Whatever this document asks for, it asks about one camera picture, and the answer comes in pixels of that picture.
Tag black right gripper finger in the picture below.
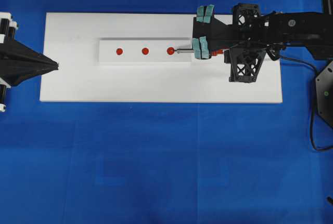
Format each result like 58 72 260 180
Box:
191 36 234 60
192 4 235 39

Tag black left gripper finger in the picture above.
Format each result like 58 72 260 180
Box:
1 38 58 66
1 63 58 87

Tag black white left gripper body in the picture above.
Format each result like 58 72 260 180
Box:
0 11 19 113

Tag red handled soldering iron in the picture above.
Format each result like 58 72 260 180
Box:
173 49 223 57

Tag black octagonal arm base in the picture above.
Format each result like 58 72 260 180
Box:
315 61 333 127

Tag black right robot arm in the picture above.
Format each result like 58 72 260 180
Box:
191 3 332 83

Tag small white raised block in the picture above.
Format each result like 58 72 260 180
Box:
98 37 192 65

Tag large white base board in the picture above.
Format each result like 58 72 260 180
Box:
40 12 283 103

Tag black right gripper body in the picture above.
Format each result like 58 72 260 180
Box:
224 3 280 83

